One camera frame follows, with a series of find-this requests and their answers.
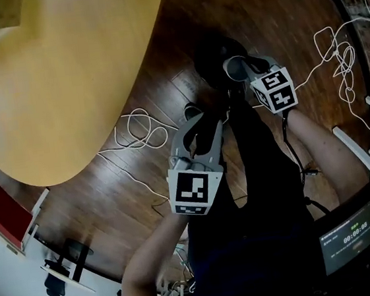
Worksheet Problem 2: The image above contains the long white extension cable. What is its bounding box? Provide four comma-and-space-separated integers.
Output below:
93, 104, 178, 209

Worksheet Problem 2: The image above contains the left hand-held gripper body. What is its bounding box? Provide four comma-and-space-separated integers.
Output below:
163, 141, 230, 220

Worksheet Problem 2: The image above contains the white round side table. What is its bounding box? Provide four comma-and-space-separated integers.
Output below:
37, 235, 100, 296

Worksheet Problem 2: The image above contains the person's right forearm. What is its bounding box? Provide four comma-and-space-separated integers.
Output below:
283, 100, 370, 214

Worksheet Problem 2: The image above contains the tangled white charging cable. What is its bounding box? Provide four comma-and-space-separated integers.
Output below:
286, 13, 370, 151

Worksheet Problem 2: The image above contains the black round bin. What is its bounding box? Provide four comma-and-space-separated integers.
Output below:
191, 33, 252, 89

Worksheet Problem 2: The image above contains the person's left forearm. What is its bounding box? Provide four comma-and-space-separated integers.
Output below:
108, 209, 202, 296

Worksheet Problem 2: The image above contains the person's dark shoe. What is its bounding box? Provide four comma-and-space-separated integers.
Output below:
182, 101, 204, 122

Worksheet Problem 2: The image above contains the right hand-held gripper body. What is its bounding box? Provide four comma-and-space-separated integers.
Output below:
247, 63, 300, 117

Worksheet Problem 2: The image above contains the round wooden table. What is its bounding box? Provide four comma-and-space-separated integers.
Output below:
0, 0, 188, 192

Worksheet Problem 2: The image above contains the black tablet with screen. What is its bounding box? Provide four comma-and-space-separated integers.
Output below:
311, 189, 370, 278

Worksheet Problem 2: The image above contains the person's dark shirt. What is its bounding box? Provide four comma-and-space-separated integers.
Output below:
94, 88, 370, 296

